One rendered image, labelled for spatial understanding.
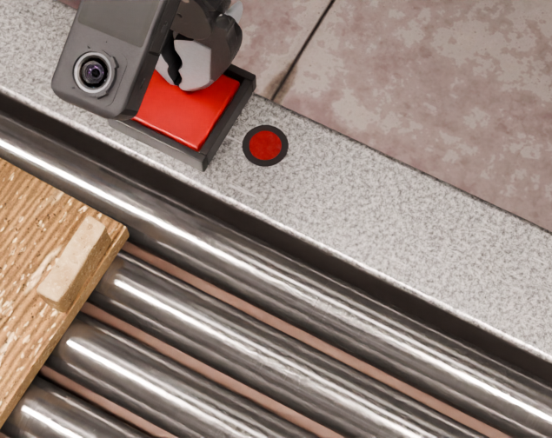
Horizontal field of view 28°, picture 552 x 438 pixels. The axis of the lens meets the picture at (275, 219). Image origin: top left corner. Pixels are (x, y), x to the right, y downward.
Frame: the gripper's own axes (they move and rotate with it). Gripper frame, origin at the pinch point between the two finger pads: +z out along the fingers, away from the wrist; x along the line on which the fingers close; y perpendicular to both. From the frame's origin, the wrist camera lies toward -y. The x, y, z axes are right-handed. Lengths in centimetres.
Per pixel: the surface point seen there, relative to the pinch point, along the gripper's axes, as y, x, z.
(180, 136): -2.8, -1.4, 1.5
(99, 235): -12.4, -1.5, -1.7
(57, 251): -13.9, 1.2, 0.8
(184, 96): 0.0, -0.1, 1.5
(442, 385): -9.7, -24.2, 3.1
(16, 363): -21.4, -0.5, 0.8
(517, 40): 76, -12, 94
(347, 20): 66, 15, 94
